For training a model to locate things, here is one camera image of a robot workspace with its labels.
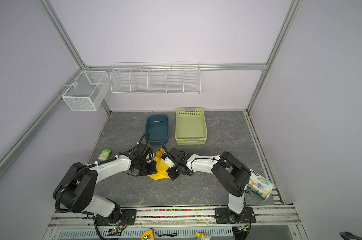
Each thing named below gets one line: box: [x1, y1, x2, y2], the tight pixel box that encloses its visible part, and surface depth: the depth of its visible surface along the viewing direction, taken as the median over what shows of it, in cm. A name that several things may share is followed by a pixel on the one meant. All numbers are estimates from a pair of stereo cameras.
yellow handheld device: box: [141, 229, 155, 240], surface depth 70 cm
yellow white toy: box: [195, 232, 212, 240], surface depth 68 cm
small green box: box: [97, 149, 113, 161], surface depth 96 cm
